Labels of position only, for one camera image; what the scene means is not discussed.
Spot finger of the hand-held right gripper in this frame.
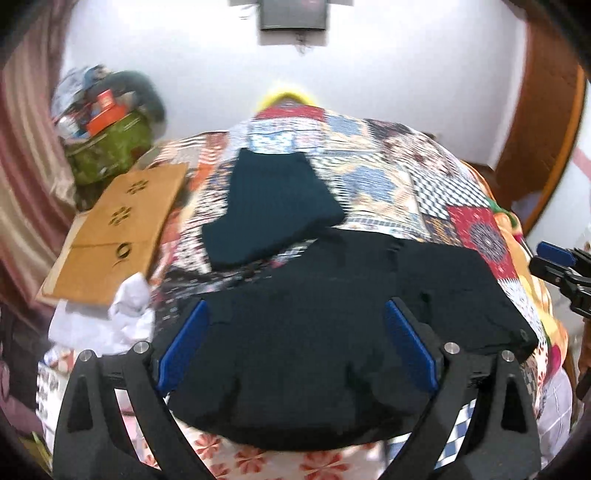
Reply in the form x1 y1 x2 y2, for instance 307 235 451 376
529 256 591 319
536 241 591 268

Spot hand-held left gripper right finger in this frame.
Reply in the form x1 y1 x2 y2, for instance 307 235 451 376
385 298 542 480

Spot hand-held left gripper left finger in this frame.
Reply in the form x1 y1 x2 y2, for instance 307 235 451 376
53 299 213 480

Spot black pants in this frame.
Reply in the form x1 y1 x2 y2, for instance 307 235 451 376
166 226 539 452

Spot folded dark teal pants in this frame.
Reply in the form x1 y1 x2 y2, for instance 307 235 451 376
202 148 345 271

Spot orange floral quilt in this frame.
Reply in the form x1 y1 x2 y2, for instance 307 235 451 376
475 166 571 370

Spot white crumpled cloth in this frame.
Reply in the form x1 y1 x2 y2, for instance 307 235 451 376
48 272 157 356

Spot wooden lap desk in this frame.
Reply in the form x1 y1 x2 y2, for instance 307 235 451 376
36 162 191 308

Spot wooden door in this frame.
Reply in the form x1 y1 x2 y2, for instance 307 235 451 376
496 0 580 195

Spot patchwork printed blanket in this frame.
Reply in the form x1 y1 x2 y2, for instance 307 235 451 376
37 104 573 480

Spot green bag with clutter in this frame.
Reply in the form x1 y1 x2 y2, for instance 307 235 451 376
65 111 153 186

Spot orange box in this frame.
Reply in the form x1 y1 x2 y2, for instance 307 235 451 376
85 105 130 136

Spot striped pink curtain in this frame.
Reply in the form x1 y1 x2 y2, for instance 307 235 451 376
0 0 81 333

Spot grey plush toy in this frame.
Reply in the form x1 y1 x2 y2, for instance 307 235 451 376
104 70 166 123

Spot yellow foam tube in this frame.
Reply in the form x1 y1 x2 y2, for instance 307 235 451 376
256 82 324 114

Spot pile of pale clothes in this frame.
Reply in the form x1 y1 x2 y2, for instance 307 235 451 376
51 67 112 116

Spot small black wall monitor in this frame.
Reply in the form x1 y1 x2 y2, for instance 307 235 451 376
259 0 328 32

